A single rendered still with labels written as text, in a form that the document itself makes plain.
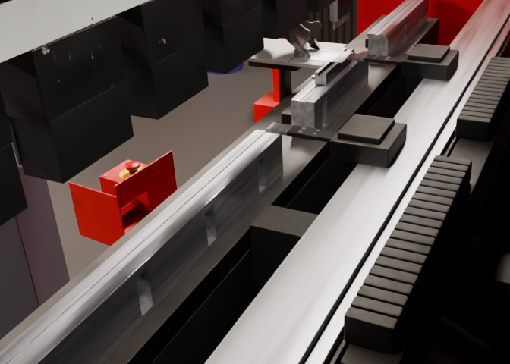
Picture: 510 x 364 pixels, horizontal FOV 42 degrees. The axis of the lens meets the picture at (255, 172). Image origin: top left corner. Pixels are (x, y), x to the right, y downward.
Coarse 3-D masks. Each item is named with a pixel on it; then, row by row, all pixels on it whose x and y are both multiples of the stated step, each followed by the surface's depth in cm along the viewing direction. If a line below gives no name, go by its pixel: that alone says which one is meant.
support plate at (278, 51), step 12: (264, 48) 179; (276, 48) 178; (288, 48) 178; (312, 48) 176; (324, 48) 176; (336, 48) 175; (252, 60) 172; (264, 60) 170; (276, 60) 169; (288, 60) 169; (300, 60) 168; (312, 60) 168
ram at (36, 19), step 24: (24, 0) 69; (48, 0) 72; (72, 0) 75; (96, 0) 79; (120, 0) 83; (144, 0) 87; (0, 24) 67; (24, 24) 70; (48, 24) 72; (72, 24) 76; (0, 48) 67; (24, 48) 70
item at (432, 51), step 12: (420, 48) 160; (432, 48) 160; (444, 48) 159; (360, 60) 166; (372, 60) 164; (384, 60) 163; (396, 60) 162; (408, 60) 157; (420, 60) 155; (432, 60) 154; (444, 60) 155; (456, 60) 160; (408, 72) 157; (420, 72) 155; (432, 72) 154; (444, 72) 153
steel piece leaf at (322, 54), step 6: (306, 42) 175; (306, 48) 176; (294, 54) 170; (300, 54) 172; (312, 54) 171; (318, 54) 171; (324, 54) 171; (330, 54) 170; (336, 54) 170; (318, 60) 167; (324, 60) 166; (330, 60) 166
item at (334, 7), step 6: (336, 0) 159; (342, 0) 162; (348, 0) 165; (330, 6) 160; (336, 6) 159; (342, 6) 162; (348, 6) 166; (330, 12) 161; (336, 12) 160; (342, 12) 163; (348, 12) 167; (330, 18) 161; (336, 18) 161; (342, 18) 166; (336, 24) 163
